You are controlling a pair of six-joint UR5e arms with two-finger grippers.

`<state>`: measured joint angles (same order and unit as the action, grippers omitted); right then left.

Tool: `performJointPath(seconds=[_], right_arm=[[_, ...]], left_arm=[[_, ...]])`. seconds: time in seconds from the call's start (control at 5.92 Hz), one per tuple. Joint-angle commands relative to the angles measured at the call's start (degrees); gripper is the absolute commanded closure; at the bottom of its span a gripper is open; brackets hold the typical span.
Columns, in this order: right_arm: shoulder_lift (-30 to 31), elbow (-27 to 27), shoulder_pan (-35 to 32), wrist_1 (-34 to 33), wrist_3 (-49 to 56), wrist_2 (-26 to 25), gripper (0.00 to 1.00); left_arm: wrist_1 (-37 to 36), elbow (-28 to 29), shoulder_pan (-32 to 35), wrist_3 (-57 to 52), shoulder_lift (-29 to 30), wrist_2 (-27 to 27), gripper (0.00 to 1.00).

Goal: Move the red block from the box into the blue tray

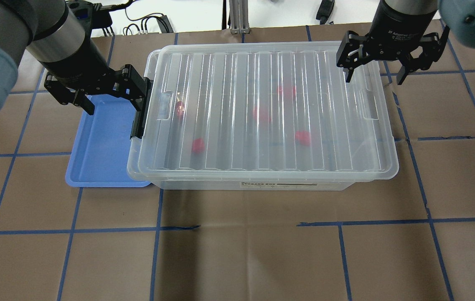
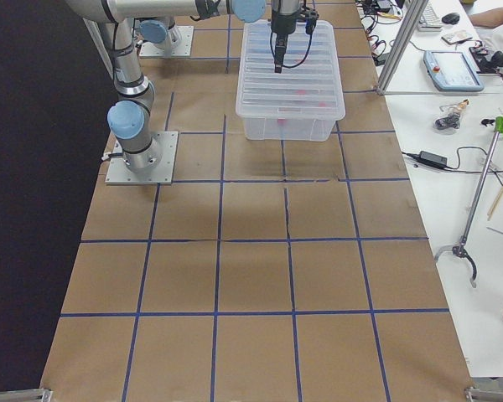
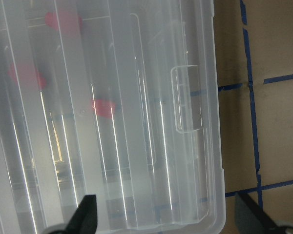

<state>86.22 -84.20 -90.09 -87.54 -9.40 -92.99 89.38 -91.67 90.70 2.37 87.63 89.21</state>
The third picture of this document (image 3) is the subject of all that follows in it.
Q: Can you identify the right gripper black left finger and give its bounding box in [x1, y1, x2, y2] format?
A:
[44, 195, 98, 234]

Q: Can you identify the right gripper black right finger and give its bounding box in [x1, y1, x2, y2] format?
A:
[234, 193, 293, 234]

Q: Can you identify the clear plastic box lid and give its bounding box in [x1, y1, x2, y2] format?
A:
[0, 0, 226, 234]

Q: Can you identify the red block under lid right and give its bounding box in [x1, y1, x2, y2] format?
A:
[92, 98, 116, 119]

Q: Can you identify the red block under lid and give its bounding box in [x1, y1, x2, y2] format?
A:
[92, 98, 116, 119]
[44, 10, 83, 35]
[8, 63, 47, 90]

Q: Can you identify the red block under lid left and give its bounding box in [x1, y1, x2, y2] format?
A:
[8, 63, 47, 90]

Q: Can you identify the red block under lid top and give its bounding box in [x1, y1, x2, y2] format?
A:
[44, 10, 83, 35]

